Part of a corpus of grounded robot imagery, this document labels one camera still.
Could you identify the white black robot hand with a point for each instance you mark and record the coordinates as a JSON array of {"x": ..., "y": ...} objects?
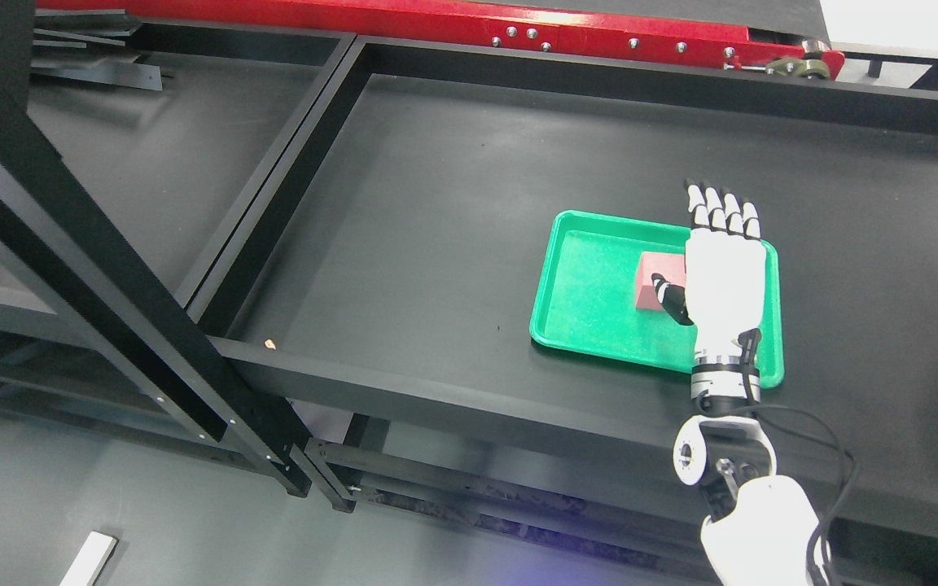
[{"x": 726, "y": 274}]

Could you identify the pink block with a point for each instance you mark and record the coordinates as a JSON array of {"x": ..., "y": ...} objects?
[{"x": 670, "y": 266}]

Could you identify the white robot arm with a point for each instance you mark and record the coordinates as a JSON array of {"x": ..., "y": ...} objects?
[{"x": 761, "y": 527}]

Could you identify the green plastic tray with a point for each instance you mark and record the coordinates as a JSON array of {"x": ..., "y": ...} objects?
[{"x": 585, "y": 300}]

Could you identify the black metal shelf right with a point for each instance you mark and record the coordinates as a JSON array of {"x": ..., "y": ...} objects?
[{"x": 453, "y": 236}]

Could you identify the black metal shelf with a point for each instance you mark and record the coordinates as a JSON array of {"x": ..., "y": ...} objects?
[
  {"x": 453, "y": 236},
  {"x": 142, "y": 166}
]

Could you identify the black metal shelf left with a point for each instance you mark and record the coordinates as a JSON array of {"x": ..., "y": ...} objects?
[{"x": 142, "y": 166}]

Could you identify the white standing desk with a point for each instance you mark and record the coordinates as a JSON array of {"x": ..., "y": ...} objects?
[{"x": 90, "y": 560}]

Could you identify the red conveyor frame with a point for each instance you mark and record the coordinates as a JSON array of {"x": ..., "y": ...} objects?
[{"x": 641, "y": 38}]

